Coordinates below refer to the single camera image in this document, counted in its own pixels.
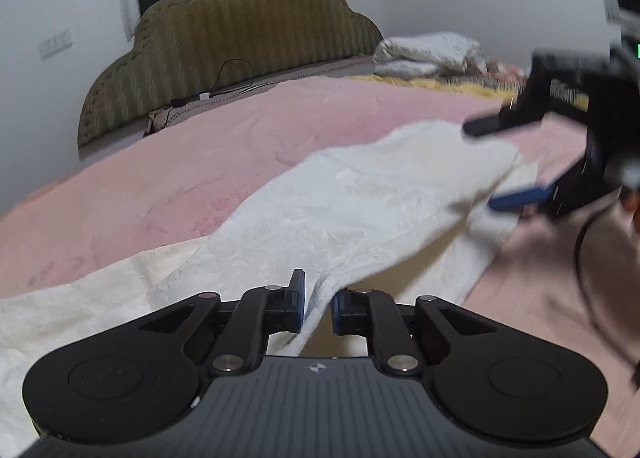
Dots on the white towel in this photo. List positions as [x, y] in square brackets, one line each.
[320, 208]

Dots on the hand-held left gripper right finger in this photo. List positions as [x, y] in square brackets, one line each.
[337, 310]

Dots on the white pillow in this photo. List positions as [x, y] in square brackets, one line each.
[430, 55]

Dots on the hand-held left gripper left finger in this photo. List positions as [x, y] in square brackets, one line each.
[299, 298]

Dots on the olive padded headboard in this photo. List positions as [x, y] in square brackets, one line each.
[240, 22]

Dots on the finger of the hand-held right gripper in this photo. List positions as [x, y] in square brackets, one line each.
[492, 123]
[520, 199]

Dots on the pink blanket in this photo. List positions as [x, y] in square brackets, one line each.
[210, 152]

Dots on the yellow blanket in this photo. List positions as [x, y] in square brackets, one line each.
[465, 85]

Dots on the white wall switch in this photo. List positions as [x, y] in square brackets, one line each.
[56, 44]

